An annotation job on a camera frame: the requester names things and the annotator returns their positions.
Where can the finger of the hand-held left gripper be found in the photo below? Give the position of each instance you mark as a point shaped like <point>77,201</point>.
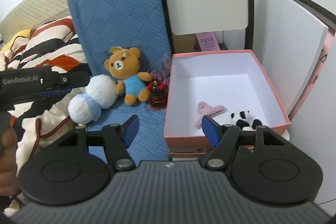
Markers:
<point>52,94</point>
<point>76,79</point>

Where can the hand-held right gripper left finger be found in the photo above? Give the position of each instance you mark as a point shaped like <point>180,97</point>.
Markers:
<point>132,127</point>

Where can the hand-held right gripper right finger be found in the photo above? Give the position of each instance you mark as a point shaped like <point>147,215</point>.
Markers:
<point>210,132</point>

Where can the white and blue plush toy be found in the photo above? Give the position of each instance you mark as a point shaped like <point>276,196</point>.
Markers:
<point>99,90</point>

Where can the pink cardboard box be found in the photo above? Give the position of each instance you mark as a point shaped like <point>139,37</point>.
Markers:
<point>210,82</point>

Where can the purple ribbon bow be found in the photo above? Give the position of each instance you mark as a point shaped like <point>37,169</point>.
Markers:
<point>165,64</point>

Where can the person's left hand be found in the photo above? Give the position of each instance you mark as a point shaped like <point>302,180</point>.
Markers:
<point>6,161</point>

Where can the small panda plush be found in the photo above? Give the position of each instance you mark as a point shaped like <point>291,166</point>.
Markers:
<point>242,116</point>

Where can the striped blanket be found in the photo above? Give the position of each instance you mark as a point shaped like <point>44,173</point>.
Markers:
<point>52,50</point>

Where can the red and black small toy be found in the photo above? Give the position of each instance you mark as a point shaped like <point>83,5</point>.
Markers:
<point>157,95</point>

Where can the yellow cloth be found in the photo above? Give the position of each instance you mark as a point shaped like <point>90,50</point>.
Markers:
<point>18,36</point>

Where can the brown teddy bear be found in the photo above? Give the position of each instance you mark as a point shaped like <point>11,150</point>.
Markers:
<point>120,64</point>

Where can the blue quilted cushion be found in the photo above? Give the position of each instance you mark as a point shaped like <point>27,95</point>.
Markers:
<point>113,3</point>

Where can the pink booklet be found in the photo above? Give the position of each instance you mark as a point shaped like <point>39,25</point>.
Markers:
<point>208,41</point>

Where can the brown cardboard box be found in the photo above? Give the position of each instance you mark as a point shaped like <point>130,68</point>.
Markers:
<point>183,44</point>

